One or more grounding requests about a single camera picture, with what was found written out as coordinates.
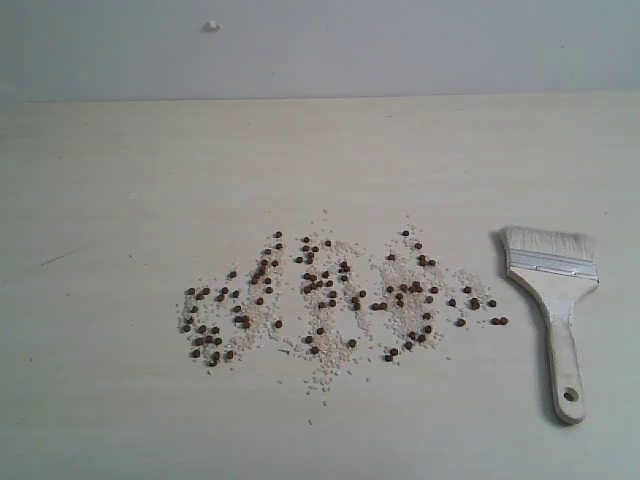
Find small white wall hook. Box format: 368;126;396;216
202;21;221;33

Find scattered rice and brown pellets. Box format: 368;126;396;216
174;208;511;441

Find white wooden paint brush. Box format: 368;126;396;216
499;225;599;425

